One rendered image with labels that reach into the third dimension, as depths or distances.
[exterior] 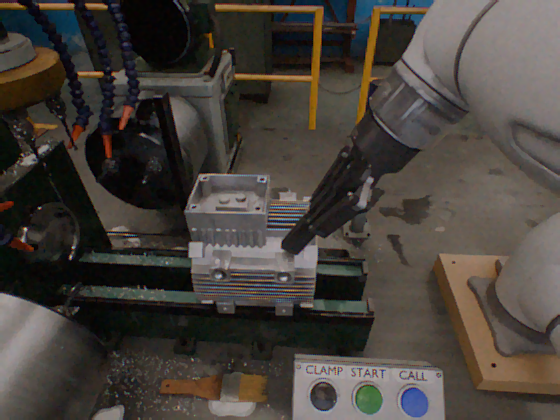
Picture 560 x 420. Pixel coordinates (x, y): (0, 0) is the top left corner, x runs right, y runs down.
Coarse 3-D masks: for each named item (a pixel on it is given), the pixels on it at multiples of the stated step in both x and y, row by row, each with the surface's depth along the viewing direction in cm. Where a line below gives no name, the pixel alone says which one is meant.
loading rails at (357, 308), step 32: (96, 256) 73; (128, 256) 73; (160, 256) 73; (96, 288) 67; (128, 288) 67; (160, 288) 76; (192, 288) 75; (320, 288) 72; (352, 288) 72; (96, 320) 68; (128, 320) 67; (160, 320) 66; (192, 320) 65; (224, 320) 65; (256, 320) 64; (288, 320) 63; (320, 320) 62; (352, 320) 62; (192, 352) 68; (256, 352) 67
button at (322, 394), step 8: (320, 384) 37; (328, 384) 37; (312, 392) 37; (320, 392) 37; (328, 392) 37; (336, 392) 37; (312, 400) 37; (320, 400) 37; (328, 400) 37; (336, 400) 37; (320, 408) 37; (328, 408) 37
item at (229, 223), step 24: (192, 192) 53; (216, 192) 58; (240, 192) 54; (264, 192) 56; (192, 216) 50; (216, 216) 50; (240, 216) 49; (264, 216) 49; (192, 240) 53; (216, 240) 53; (240, 240) 53; (264, 240) 53
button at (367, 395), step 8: (368, 384) 37; (360, 392) 37; (368, 392) 37; (376, 392) 37; (360, 400) 37; (368, 400) 37; (376, 400) 37; (360, 408) 36; (368, 408) 36; (376, 408) 36
